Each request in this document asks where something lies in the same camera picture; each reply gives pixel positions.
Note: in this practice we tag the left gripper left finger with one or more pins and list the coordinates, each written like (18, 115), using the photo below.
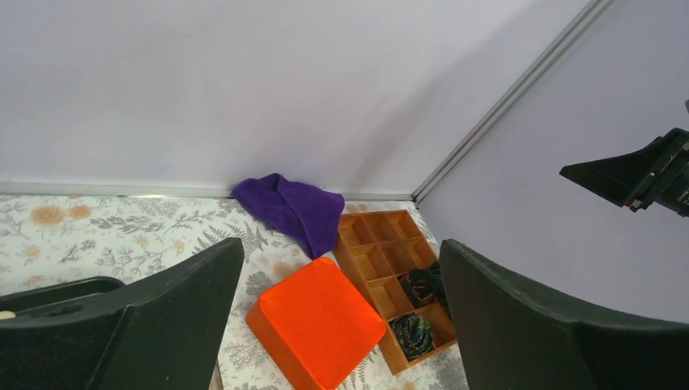
(160, 332)

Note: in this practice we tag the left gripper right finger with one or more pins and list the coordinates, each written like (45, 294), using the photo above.
(516, 333)

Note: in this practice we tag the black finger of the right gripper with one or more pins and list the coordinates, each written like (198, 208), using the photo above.
(657, 173)

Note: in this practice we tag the orange box lid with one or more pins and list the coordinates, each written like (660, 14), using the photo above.
(315, 325)

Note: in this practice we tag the black plastic tray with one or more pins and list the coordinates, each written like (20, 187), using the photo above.
(59, 293)

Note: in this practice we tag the dark rolled tie left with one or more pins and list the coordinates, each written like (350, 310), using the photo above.
(414, 335)

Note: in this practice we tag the dark rolled tie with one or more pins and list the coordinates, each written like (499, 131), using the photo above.
(435, 281)
(417, 287)
(414, 335)

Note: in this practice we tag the dark rolled tie back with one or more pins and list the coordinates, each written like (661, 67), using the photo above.
(435, 281)

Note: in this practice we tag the dark rolled tie middle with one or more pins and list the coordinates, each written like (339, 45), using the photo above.
(417, 287)

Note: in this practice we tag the wooden compartment organizer box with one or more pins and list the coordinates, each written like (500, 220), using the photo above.
(373, 249)

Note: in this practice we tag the floral patterned table mat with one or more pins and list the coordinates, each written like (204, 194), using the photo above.
(52, 240)

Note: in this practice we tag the purple cloth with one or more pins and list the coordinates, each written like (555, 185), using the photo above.
(303, 212)

